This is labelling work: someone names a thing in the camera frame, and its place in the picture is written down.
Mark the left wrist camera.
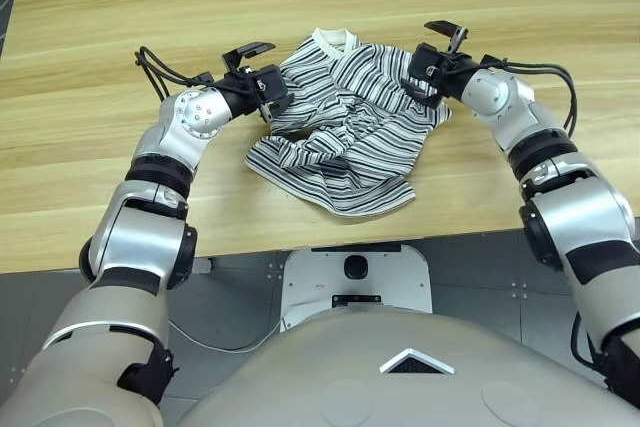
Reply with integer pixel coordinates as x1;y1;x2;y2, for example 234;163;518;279
248;64;294;109

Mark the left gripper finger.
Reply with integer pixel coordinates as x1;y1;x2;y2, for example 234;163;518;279
221;41;277;76
259;94;294;125

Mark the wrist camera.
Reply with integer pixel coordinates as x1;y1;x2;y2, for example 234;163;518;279
248;64;294;109
408;43;449;86

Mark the robot body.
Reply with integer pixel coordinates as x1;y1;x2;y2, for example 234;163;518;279
177;241;631;427

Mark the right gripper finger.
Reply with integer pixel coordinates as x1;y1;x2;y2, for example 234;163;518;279
401;77;448;111
423;20;470;56

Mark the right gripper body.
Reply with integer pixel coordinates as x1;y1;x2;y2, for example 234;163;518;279
436;53;483;101

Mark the white cable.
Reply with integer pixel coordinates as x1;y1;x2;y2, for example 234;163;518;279
168;319;282;354

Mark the black cable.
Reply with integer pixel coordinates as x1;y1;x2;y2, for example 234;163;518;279
478;53;577;134
133;46;217;101

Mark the striped T-shirt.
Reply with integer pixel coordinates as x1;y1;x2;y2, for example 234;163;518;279
243;27;454;221

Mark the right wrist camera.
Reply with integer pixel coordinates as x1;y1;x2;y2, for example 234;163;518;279
408;43;449;86

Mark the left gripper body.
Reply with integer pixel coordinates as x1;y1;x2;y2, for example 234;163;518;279
214;70;264;117

